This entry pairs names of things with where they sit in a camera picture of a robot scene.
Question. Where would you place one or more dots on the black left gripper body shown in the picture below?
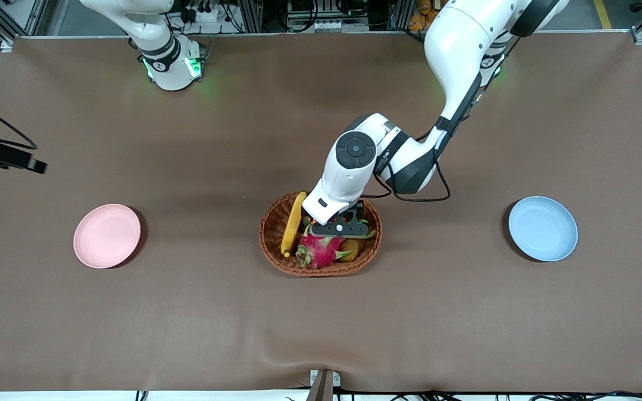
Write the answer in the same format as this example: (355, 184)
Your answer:
(356, 211)

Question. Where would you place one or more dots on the yellow banana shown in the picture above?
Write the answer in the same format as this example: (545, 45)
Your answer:
(293, 223)

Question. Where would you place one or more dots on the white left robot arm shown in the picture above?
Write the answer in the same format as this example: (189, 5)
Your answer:
(460, 50)

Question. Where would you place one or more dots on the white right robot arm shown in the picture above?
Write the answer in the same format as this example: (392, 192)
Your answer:
(168, 61)

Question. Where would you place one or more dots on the brown-green kiwi fruit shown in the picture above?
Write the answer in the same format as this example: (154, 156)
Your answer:
(350, 248)

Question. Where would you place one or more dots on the pink dragon fruit green leaves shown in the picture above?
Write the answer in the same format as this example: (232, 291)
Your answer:
(321, 250)

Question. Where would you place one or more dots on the brown woven wicker basket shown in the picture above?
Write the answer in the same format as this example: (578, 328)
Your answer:
(276, 245)

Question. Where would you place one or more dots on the pink round plate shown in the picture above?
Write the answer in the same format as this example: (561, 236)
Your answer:
(106, 236)

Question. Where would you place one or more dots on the light blue round plate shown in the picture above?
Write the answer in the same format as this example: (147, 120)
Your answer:
(543, 228)

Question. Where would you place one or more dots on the white terminal block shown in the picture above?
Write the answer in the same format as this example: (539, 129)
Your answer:
(326, 25)

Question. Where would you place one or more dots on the brown table cloth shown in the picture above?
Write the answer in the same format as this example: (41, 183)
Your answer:
(187, 312)

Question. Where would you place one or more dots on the pile of orange snacks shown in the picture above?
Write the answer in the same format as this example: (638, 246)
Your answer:
(418, 22)

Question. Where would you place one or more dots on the white power strip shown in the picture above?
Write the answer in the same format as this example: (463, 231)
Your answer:
(207, 15)

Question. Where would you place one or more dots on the metal camera stand bracket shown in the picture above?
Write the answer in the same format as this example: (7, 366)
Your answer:
(324, 387)

